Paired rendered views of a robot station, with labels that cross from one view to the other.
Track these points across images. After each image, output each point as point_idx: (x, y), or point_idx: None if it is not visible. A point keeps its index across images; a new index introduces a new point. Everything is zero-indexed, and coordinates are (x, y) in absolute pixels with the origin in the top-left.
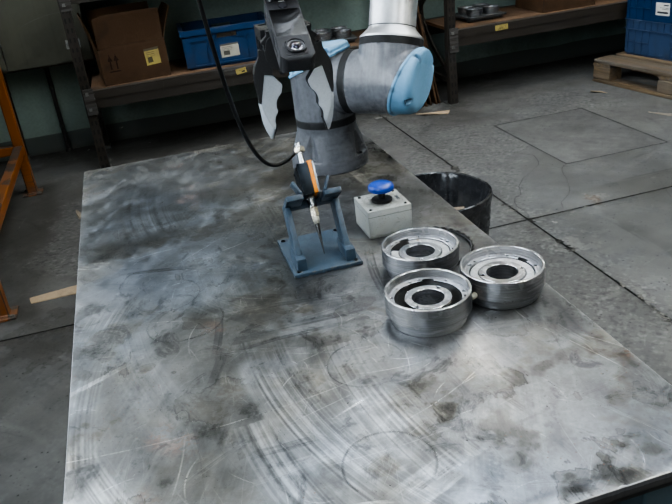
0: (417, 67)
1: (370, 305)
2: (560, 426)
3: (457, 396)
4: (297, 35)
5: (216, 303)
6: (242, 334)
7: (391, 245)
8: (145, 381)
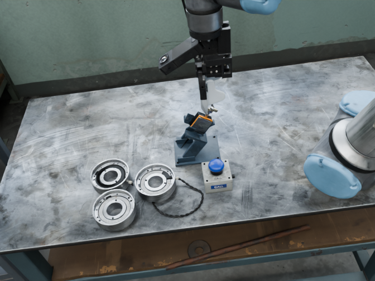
0: (315, 166)
1: (135, 164)
2: (24, 204)
3: (58, 180)
4: (171, 56)
5: (167, 116)
6: (137, 124)
7: (168, 171)
8: (123, 101)
